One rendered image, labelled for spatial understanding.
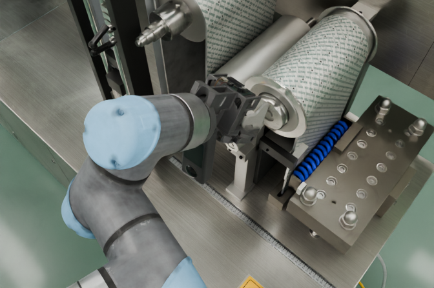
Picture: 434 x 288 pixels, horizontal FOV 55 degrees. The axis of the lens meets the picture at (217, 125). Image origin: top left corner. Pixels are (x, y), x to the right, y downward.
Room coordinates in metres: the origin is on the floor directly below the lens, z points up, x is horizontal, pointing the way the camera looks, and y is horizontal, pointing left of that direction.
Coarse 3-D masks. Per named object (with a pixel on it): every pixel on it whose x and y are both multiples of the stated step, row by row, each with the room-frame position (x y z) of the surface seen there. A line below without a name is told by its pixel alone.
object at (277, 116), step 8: (264, 96) 0.48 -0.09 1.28; (272, 96) 0.48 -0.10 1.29; (272, 104) 0.46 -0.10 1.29; (280, 104) 0.47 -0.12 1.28; (272, 112) 0.46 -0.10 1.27; (280, 112) 0.45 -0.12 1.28; (288, 112) 0.46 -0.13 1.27; (264, 120) 0.47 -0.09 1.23; (272, 120) 0.46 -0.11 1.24; (280, 120) 0.45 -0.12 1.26; (288, 120) 0.45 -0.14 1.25; (272, 128) 0.46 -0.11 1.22; (280, 128) 0.44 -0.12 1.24
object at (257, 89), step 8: (344, 16) 0.68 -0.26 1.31; (360, 24) 0.66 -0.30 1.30; (368, 40) 0.64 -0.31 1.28; (368, 48) 0.63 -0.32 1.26; (256, 88) 0.51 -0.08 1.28; (264, 88) 0.50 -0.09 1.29; (272, 88) 0.48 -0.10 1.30; (280, 96) 0.47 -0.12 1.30; (288, 104) 0.46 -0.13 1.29; (296, 112) 0.45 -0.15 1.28; (296, 120) 0.44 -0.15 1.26; (288, 128) 0.45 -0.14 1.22
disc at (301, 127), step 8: (248, 80) 0.52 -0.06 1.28; (256, 80) 0.51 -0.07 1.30; (264, 80) 0.50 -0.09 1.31; (272, 80) 0.49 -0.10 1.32; (248, 88) 0.52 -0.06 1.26; (280, 88) 0.48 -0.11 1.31; (288, 88) 0.47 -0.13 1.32; (288, 96) 0.46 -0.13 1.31; (296, 104) 0.45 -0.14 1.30; (304, 112) 0.44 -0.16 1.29; (304, 120) 0.44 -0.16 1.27; (296, 128) 0.44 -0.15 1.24; (304, 128) 0.43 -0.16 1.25; (288, 136) 0.45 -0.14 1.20; (296, 136) 0.44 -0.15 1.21
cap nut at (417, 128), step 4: (416, 120) 0.58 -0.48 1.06; (420, 120) 0.58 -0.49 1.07; (424, 120) 0.57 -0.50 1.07; (412, 124) 0.58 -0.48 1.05; (416, 124) 0.57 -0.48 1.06; (420, 124) 0.57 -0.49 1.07; (424, 124) 0.57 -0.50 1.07; (412, 128) 0.57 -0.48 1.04; (416, 128) 0.57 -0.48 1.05; (420, 128) 0.56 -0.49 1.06; (424, 128) 0.57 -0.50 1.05; (412, 132) 0.57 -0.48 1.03; (416, 132) 0.56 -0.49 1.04; (420, 132) 0.56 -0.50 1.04
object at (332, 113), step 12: (348, 84) 0.58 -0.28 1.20; (336, 96) 0.55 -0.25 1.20; (348, 96) 0.61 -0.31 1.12; (336, 108) 0.57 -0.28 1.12; (324, 120) 0.53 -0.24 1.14; (336, 120) 0.60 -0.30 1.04; (312, 132) 0.49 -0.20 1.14; (324, 132) 0.56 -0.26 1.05; (300, 144) 0.46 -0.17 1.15; (312, 144) 0.51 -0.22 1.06
